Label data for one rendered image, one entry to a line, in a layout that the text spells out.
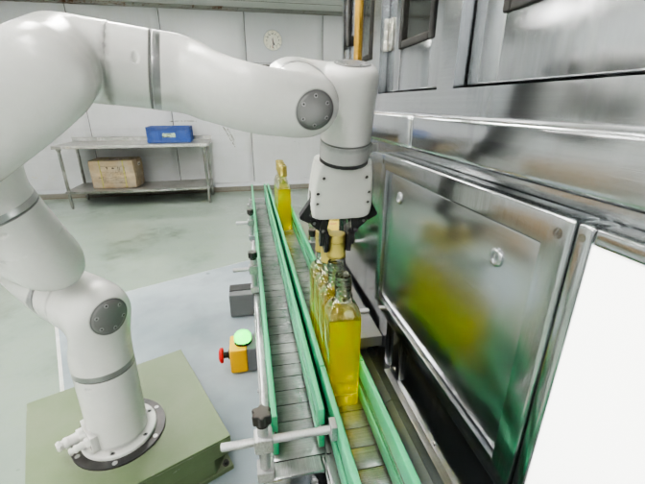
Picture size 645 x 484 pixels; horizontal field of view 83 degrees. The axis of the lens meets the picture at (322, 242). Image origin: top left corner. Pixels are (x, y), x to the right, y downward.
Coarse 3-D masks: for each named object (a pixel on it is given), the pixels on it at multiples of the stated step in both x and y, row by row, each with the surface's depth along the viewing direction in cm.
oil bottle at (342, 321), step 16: (336, 304) 62; (352, 304) 62; (336, 320) 61; (352, 320) 62; (336, 336) 62; (352, 336) 63; (336, 352) 64; (352, 352) 64; (336, 368) 65; (352, 368) 66; (336, 384) 66; (352, 384) 67; (336, 400) 67; (352, 400) 68
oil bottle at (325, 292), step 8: (320, 288) 70; (328, 288) 68; (320, 296) 70; (328, 296) 67; (320, 304) 70; (320, 312) 71; (320, 320) 72; (320, 328) 72; (320, 336) 73; (320, 344) 74
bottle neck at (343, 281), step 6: (336, 276) 61; (342, 276) 63; (348, 276) 61; (336, 282) 61; (342, 282) 61; (348, 282) 61; (336, 288) 62; (342, 288) 61; (348, 288) 61; (336, 294) 62; (342, 294) 61; (348, 294) 62; (336, 300) 62; (342, 300) 62; (348, 300) 62
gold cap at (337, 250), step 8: (328, 232) 65; (336, 232) 65; (344, 232) 65; (336, 240) 64; (344, 240) 64; (328, 248) 65; (336, 248) 64; (344, 248) 65; (328, 256) 65; (336, 256) 65; (344, 256) 66
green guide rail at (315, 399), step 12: (276, 228) 140; (276, 240) 130; (276, 252) 135; (288, 276) 101; (288, 288) 96; (288, 300) 100; (300, 324) 79; (300, 336) 75; (300, 348) 79; (300, 360) 78; (312, 372) 65; (312, 384) 62; (312, 396) 63; (312, 408) 64
